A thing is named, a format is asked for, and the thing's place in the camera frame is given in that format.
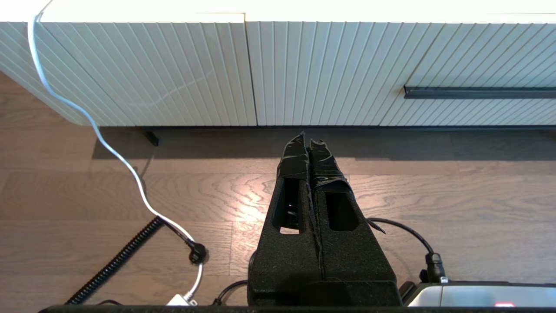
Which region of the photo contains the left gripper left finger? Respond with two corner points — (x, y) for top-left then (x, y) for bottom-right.
(248, 132), (324, 305)

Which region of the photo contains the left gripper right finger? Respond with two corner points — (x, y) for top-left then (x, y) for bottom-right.
(308, 139), (402, 305)

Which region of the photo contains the white fluted drawer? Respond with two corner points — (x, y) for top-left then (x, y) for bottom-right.
(379, 12), (556, 128)

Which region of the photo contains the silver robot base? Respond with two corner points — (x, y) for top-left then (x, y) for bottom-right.
(402, 280), (556, 307)

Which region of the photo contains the cream TV cabinet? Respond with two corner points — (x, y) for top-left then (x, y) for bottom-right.
(0, 0), (556, 128)

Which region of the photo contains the white power strip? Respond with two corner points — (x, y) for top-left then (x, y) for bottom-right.
(165, 293), (198, 306)

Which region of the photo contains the white fluted flat cabinet door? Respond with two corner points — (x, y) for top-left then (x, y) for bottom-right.
(245, 12), (448, 127)

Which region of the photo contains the white fluted curved cabinet panel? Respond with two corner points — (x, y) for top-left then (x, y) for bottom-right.
(0, 12), (258, 127)

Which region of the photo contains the black floor cable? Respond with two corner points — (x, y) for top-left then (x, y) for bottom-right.
(212, 216), (448, 306)

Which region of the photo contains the black coiled cable with plug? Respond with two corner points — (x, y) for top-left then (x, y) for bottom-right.
(64, 216), (208, 305)

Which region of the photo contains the thick white power cable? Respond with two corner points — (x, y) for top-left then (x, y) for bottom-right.
(25, 0), (205, 300)

